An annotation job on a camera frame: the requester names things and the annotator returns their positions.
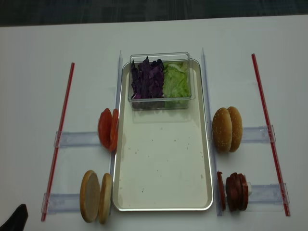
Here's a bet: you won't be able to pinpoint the thin red meat slice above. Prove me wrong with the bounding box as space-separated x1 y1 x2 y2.
217 171 226 211

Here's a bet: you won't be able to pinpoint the purple cabbage leaves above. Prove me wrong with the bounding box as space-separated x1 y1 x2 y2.
131 56 165 99

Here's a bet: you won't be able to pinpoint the white metal serving tray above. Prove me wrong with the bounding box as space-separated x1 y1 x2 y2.
113 60 213 211

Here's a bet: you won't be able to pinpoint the brown meat patty stack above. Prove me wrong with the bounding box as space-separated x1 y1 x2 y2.
226 173 249 212

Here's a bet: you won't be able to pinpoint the tomato slice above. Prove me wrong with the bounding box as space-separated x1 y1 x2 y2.
109 109 119 152
98 108 112 149

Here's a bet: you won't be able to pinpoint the sesame bun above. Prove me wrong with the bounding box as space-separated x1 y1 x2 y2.
227 106 243 153
212 107 232 153

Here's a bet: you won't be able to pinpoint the right clear divider wall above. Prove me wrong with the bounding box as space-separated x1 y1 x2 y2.
201 48 223 216

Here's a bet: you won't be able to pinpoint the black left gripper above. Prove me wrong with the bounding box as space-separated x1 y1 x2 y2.
0 204 28 231

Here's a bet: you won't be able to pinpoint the clear bottom bun track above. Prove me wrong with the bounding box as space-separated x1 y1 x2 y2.
41 193 80 214

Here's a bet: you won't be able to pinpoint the left red rail strip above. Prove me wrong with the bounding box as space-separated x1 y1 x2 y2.
41 62 75 222

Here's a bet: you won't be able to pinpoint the clear patty track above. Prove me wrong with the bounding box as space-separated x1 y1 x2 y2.
246 184 284 212

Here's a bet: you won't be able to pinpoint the clear top bun track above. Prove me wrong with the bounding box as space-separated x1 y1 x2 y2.
241 125 276 143

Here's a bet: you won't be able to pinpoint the white patty pusher block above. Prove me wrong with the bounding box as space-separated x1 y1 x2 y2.
247 182 252 195

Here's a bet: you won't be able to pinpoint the right sesame top bun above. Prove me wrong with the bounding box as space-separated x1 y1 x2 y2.
227 106 243 153

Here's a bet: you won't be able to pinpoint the clear bun track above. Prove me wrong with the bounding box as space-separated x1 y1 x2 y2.
241 125 276 143
41 193 80 214

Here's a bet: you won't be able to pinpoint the clear tomato track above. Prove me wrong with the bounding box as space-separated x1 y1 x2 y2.
54 131 101 148

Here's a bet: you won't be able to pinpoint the left sesame top bun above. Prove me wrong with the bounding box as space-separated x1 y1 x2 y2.
212 107 232 153

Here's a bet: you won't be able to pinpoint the left clear divider wall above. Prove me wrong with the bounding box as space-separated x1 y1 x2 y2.
108 50 124 216

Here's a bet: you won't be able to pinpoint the green lettuce leaves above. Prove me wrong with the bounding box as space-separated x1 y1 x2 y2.
163 62 190 98

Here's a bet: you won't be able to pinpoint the bun slice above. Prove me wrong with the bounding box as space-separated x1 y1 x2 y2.
98 173 113 224
79 170 100 223

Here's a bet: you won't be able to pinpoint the clear plastic salad container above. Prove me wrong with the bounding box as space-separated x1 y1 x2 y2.
127 52 195 110

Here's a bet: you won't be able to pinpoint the red rail strip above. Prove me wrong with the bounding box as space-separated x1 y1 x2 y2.
251 53 291 217
41 62 75 222

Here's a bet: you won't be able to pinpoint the left tomato slice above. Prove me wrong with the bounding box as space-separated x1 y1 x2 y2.
98 108 112 149

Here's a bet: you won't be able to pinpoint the clear divider wall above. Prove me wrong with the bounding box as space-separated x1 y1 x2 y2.
108 50 124 216
201 48 223 216

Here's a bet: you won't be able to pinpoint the right red rail strip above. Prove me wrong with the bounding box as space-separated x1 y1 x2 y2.
251 53 291 217

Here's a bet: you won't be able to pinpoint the right tomato slice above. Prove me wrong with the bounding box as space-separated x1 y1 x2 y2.
109 109 119 152

